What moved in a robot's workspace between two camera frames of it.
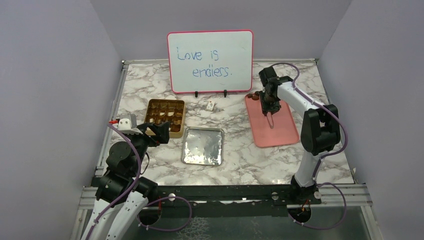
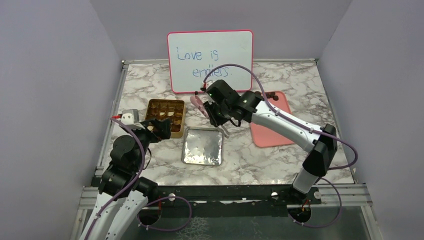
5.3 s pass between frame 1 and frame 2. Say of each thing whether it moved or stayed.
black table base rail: stayed
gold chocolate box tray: stayed
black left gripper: stayed
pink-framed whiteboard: stayed
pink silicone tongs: moved
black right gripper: moved
